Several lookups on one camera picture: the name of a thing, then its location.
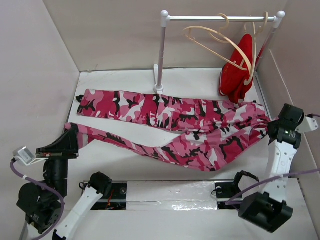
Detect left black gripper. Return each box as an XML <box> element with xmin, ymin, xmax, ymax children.
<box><xmin>37</xmin><ymin>124</ymin><xmax>81</xmax><ymax>197</ymax></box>

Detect pink camouflage trousers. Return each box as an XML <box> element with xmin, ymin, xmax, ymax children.
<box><xmin>76</xmin><ymin>89</ymin><xmax>270</xmax><ymax>172</ymax></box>

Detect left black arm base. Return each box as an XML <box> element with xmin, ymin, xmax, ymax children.
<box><xmin>91</xmin><ymin>181</ymin><xmax>128</xmax><ymax>211</ymax></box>

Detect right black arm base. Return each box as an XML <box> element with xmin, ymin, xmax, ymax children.
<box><xmin>211</xmin><ymin>170</ymin><xmax>260</xmax><ymax>210</ymax></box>

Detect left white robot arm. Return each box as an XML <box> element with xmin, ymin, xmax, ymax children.
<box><xmin>10</xmin><ymin>123</ymin><xmax>112</xmax><ymax>240</ymax></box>

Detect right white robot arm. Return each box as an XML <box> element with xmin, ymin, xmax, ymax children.
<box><xmin>238</xmin><ymin>103</ymin><xmax>304</xmax><ymax>233</ymax></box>

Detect beige hanger with red garment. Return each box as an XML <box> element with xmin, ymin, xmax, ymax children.
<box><xmin>243</xmin><ymin>11</ymin><xmax>269</xmax><ymax>87</ymax></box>

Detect red shorts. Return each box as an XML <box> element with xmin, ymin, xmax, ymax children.
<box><xmin>219</xmin><ymin>50</ymin><xmax>253</xmax><ymax>104</ymax></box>

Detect white clothes rack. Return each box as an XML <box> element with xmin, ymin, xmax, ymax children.
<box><xmin>153</xmin><ymin>10</ymin><xmax>286</xmax><ymax>94</ymax></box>

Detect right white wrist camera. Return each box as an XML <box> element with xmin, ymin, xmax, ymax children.
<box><xmin>296</xmin><ymin>114</ymin><xmax>319</xmax><ymax>134</ymax></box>

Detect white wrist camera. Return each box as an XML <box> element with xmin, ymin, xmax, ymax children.
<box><xmin>296</xmin><ymin>114</ymin><xmax>319</xmax><ymax>134</ymax></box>
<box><xmin>12</xmin><ymin>146</ymin><xmax>47</xmax><ymax>166</ymax></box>

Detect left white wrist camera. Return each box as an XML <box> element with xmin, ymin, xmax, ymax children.
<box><xmin>12</xmin><ymin>146</ymin><xmax>47</xmax><ymax>166</ymax></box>

